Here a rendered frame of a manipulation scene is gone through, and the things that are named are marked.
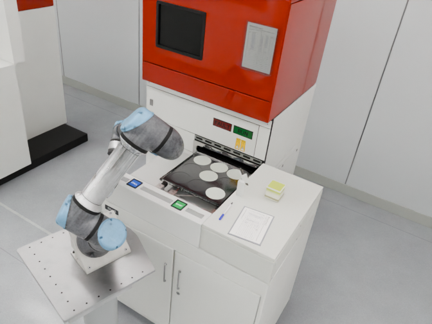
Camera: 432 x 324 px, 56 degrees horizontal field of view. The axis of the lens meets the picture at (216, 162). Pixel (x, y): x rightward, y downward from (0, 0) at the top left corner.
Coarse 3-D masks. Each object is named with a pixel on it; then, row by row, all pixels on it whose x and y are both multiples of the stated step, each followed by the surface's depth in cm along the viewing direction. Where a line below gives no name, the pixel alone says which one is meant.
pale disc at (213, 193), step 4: (208, 188) 207; (212, 188) 207; (216, 188) 208; (208, 192) 204; (212, 192) 205; (216, 192) 205; (220, 192) 205; (224, 192) 206; (208, 196) 202; (212, 196) 202; (216, 196) 202; (220, 196) 203
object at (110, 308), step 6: (114, 300) 186; (102, 306) 181; (108, 306) 183; (114, 306) 188; (90, 312) 183; (96, 312) 182; (102, 312) 183; (108, 312) 185; (114, 312) 190; (84, 318) 189; (90, 318) 185; (96, 318) 184; (102, 318) 185; (108, 318) 187; (114, 318) 192
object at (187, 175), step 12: (180, 168) 219; (192, 168) 221; (204, 168) 222; (228, 168) 224; (168, 180) 209; (180, 180) 211; (192, 180) 212; (216, 180) 214; (228, 180) 215; (204, 192) 204; (228, 192) 206
